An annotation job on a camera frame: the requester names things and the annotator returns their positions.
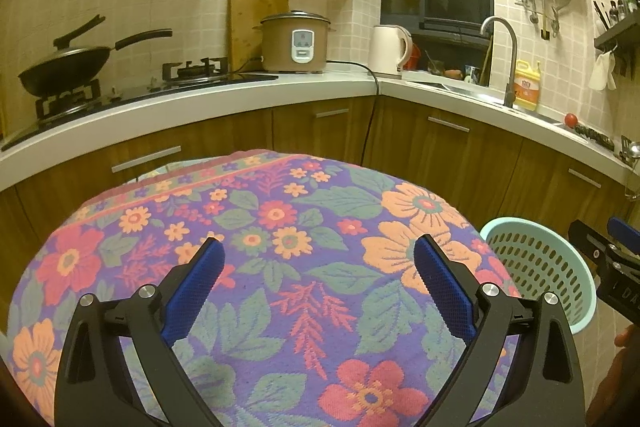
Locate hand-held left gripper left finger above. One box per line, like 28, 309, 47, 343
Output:
54, 234, 226, 427

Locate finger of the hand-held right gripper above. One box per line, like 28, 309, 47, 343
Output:
567, 219, 622, 267
607, 216, 640, 256

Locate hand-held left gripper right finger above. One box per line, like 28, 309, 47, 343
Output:
414, 234, 587, 427

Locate light blue perforated plastic basket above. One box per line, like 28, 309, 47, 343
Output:
480, 217, 599, 336

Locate person's right hand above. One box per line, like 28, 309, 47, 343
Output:
595, 325, 640, 427

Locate metal ladle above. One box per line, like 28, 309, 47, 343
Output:
620, 134, 640, 166

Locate dark food pile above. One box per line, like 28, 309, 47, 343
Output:
575, 124, 617, 151

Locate purple floral cloth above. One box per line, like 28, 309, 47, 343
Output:
0, 150, 526, 427

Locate white hanging glove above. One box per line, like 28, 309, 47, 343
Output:
588, 52, 619, 91

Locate yellow dish soap bottle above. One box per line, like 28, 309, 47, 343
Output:
513, 59, 543, 114

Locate wooden kitchen base cabinets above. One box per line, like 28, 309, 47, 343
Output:
0, 96, 640, 270

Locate steel kitchen sink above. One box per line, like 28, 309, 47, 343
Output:
404, 76, 562, 120

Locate white kitchen countertop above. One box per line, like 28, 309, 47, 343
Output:
0, 69, 640, 188

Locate steel faucet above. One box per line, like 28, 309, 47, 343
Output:
480, 16, 519, 108

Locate black gas stove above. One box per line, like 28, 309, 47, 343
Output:
0, 57, 279, 148

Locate white electric kettle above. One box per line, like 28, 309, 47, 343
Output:
370, 24, 415, 80

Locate brown rice cooker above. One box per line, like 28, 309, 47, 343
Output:
252, 10, 334, 74

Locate black wok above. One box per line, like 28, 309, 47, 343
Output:
17, 14, 174, 100

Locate wooden cutting board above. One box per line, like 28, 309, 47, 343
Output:
229, 0, 290, 72

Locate black power cord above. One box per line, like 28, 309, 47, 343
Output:
235, 57, 382, 168

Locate dark wall shelf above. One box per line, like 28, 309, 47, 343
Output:
594, 13, 640, 54

